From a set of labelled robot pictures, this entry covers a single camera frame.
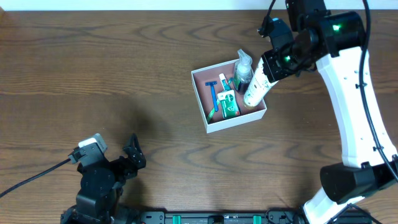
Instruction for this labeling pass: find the left black cable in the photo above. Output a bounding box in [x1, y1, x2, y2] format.
[0, 157, 72, 198]

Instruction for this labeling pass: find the white box with pink interior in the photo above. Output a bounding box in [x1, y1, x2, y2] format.
[191, 60, 267, 133]

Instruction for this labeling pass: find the white leaf-print lotion tube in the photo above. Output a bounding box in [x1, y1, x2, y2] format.
[243, 58, 277, 109]

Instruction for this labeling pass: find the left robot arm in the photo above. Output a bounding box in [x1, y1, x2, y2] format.
[60, 133, 146, 223]

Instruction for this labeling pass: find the green Dettol soap box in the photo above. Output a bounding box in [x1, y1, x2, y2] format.
[217, 90, 241, 119]

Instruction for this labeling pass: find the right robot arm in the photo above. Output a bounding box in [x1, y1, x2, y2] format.
[258, 1, 397, 223]

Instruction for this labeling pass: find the Colgate toothpaste tube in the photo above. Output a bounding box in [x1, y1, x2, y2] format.
[219, 73, 231, 91]

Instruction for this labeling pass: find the blue disposable razor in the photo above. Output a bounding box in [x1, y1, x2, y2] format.
[205, 81, 218, 112]

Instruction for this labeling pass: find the black cable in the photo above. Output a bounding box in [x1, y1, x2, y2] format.
[262, 0, 398, 224]
[0, 157, 72, 198]

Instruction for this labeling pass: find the green white toothbrush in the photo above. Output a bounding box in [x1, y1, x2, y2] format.
[206, 78, 233, 123]

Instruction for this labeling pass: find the black mounting rail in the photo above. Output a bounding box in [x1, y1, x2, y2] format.
[133, 209, 308, 224]

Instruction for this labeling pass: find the right black cable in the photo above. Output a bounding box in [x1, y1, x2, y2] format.
[262, 0, 398, 224]

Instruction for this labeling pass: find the clear pump soap bottle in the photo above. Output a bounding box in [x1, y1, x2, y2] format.
[233, 49, 252, 95]

